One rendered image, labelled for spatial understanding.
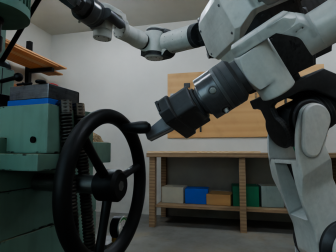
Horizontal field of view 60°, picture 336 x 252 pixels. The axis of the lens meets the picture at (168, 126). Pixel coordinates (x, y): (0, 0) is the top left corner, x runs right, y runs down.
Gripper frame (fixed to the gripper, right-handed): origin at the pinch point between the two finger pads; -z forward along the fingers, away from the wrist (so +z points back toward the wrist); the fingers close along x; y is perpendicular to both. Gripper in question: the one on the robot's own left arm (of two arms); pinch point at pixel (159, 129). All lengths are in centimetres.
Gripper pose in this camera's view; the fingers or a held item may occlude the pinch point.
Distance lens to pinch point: 59.1
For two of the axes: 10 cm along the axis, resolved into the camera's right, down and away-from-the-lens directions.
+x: 4.8, 3.5, 8.1
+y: -3.3, -7.8, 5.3
